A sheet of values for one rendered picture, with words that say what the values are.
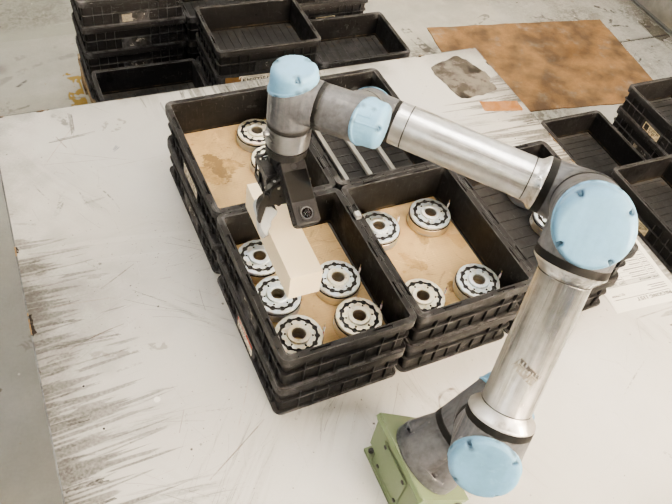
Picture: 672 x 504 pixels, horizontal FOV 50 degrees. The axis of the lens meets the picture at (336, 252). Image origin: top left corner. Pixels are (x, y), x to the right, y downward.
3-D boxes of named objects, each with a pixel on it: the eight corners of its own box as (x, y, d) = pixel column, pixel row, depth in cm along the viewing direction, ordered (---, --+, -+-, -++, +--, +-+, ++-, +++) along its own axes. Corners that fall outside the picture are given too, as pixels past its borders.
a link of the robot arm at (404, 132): (629, 178, 121) (365, 68, 127) (640, 189, 111) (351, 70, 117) (597, 238, 125) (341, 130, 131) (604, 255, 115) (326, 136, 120)
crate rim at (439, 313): (535, 288, 158) (538, 282, 156) (417, 326, 147) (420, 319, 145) (445, 168, 180) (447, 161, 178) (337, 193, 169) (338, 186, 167)
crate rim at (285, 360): (417, 326, 147) (420, 319, 145) (281, 370, 136) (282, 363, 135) (337, 193, 169) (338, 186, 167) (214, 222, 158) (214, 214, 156)
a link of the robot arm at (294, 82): (313, 89, 105) (260, 71, 106) (306, 146, 113) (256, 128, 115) (332, 61, 110) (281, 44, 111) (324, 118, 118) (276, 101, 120)
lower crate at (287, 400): (398, 378, 163) (409, 349, 154) (274, 421, 152) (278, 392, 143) (326, 250, 185) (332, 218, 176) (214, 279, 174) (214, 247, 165)
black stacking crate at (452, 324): (520, 313, 165) (536, 283, 157) (408, 351, 155) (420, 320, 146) (435, 195, 187) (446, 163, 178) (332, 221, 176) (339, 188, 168)
